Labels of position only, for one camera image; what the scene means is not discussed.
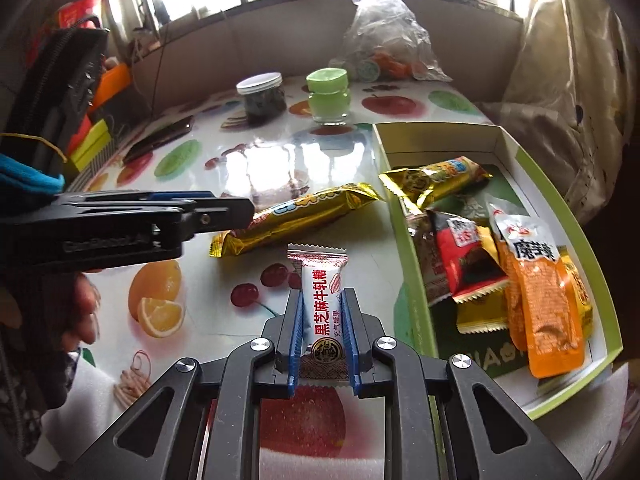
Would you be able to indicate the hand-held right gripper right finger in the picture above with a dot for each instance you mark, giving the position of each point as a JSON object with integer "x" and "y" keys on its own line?
{"x": 350, "y": 340}

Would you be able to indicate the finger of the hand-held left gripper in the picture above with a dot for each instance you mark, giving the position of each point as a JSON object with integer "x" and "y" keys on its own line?
{"x": 185, "y": 195}
{"x": 225, "y": 215}

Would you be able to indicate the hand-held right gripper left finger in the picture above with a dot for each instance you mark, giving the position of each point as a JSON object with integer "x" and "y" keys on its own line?
{"x": 297, "y": 340}

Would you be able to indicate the white nougat candy packet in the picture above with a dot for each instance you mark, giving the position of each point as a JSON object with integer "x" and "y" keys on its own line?
{"x": 320, "y": 285}

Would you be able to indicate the green cardboard box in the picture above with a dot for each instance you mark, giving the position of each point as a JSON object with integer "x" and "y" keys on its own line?
{"x": 400, "y": 280}

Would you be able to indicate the brown patterned snack packet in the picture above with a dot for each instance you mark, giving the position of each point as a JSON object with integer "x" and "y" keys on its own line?
{"x": 425, "y": 260}

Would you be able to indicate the yellow snack packet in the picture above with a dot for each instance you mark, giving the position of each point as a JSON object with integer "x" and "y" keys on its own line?
{"x": 480, "y": 317}
{"x": 580, "y": 290}

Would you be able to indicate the black and red snack packet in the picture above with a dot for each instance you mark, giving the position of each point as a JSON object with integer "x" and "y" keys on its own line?
{"x": 465, "y": 260}

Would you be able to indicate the orange konjac snack packet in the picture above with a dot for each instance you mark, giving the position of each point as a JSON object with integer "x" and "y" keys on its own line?
{"x": 545, "y": 310}

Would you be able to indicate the person's left forearm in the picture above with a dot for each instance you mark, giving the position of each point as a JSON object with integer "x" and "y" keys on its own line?
{"x": 30, "y": 400}

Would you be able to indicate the person's left hand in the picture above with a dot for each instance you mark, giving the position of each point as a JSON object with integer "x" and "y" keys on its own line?
{"x": 82, "y": 305}

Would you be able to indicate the dark smartphone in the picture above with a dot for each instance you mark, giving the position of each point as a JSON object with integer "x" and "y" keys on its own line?
{"x": 160, "y": 137}

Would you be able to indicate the yellow-green box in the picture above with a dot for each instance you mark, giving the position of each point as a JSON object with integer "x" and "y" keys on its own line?
{"x": 92, "y": 145}

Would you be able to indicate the red rubber band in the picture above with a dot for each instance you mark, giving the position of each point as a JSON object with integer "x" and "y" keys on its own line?
{"x": 141, "y": 355}

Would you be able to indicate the white lidded dark jar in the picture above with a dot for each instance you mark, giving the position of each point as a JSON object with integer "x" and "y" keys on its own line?
{"x": 262, "y": 100}

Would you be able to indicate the orange box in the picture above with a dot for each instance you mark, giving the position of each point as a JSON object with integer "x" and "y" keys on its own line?
{"x": 112, "y": 85}

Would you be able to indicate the green lidded glass jar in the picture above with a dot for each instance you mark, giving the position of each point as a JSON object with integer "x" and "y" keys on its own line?
{"x": 327, "y": 95}

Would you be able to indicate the red box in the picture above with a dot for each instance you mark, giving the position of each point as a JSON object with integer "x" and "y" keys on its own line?
{"x": 80, "y": 10}

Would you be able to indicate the white foam sheet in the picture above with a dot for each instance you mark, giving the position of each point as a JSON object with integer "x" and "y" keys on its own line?
{"x": 575, "y": 425}

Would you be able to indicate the clear plastic bag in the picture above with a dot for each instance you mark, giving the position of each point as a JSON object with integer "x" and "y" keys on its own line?
{"x": 390, "y": 35}

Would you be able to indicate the cream dotted curtain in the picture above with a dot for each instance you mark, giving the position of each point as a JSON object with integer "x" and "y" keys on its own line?
{"x": 575, "y": 85}

